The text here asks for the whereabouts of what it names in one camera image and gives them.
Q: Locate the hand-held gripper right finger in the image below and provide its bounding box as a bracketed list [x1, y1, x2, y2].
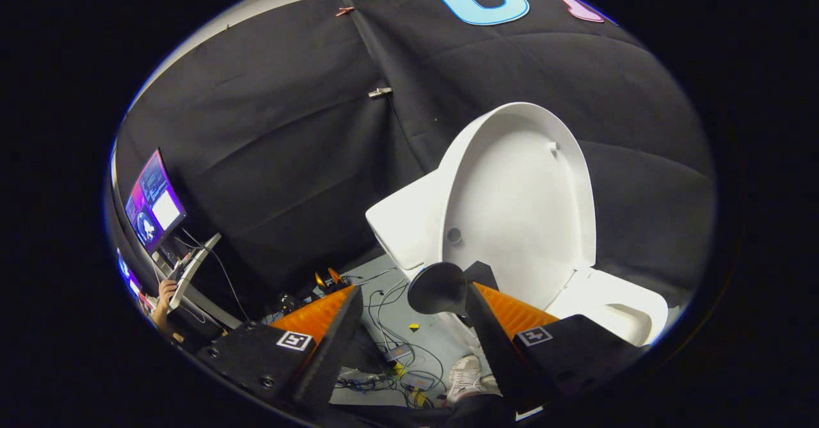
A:
[463, 281, 648, 420]

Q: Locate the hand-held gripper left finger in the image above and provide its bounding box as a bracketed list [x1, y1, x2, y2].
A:
[195, 285, 365, 417]

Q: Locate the white toilet lid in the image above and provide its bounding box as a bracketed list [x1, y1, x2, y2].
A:
[440, 102, 598, 312]

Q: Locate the white toilet seat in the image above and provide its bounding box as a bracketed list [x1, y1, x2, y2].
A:
[545, 266, 670, 348]

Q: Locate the white toilet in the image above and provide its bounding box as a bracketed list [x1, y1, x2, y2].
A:
[365, 171, 670, 348]

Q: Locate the white shoe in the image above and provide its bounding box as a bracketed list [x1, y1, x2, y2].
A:
[444, 354, 501, 407]

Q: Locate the white keyboard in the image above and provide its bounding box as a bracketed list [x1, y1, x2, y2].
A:
[167, 232, 223, 311]

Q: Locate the black backdrop cloth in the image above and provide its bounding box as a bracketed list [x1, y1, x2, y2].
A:
[115, 0, 715, 317]

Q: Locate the computer monitor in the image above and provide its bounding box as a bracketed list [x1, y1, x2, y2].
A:
[124, 148, 188, 255]

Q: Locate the tangle of floor cables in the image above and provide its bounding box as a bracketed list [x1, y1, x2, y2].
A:
[331, 267, 450, 411]

